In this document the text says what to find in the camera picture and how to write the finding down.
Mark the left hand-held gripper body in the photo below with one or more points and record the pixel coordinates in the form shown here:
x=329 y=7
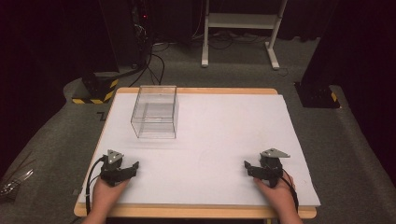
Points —
x=112 y=169

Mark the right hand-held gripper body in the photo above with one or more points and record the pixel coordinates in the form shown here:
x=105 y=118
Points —
x=270 y=166

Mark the white table mat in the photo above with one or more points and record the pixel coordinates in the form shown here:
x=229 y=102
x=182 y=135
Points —
x=199 y=149

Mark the clear plastic box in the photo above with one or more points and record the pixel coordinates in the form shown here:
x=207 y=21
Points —
x=154 y=112

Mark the black yellow striped base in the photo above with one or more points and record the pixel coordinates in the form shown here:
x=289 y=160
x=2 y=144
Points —
x=96 y=90

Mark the black stand base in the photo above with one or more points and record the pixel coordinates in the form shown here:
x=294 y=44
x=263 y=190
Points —
x=317 y=95

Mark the clear plastic wrap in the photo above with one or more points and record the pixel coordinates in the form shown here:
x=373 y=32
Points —
x=15 y=182

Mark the dark equipment rack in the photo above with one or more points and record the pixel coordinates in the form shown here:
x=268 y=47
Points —
x=130 y=31

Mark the white metal stand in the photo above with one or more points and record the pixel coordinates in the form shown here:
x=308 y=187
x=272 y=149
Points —
x=239 y=28

